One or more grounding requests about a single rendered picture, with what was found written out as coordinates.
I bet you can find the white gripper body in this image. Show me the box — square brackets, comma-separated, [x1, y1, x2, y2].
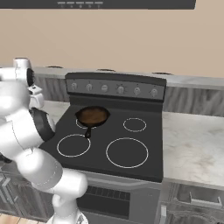
[29, 92, 46, 110]

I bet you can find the brown frying pan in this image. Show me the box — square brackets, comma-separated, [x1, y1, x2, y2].
[74, 105, 111, 139]

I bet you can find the grey cupboard door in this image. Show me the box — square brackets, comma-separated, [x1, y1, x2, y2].
[166, 204, 224, 224]
[0, 170, 55, 221]

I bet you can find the dark grey stove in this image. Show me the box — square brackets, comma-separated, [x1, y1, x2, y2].
[38, 72, 168, 224]

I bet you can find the dark grey range hood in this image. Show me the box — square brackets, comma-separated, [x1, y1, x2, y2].
[0, 0, 197, 11]

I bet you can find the grey oven door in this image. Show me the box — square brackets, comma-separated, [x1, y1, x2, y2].
[76, 174, 162, 224]

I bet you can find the grey drawer front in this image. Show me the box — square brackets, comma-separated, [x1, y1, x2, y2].
[174, 183, 224, 210]

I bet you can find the silver cupboard handle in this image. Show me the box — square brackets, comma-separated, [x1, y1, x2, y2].
[160, 205, 168, 224]
[0, 176, 12, 200]

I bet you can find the silver drawer handle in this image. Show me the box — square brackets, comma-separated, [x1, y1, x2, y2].
[188, 192, 224, 207]

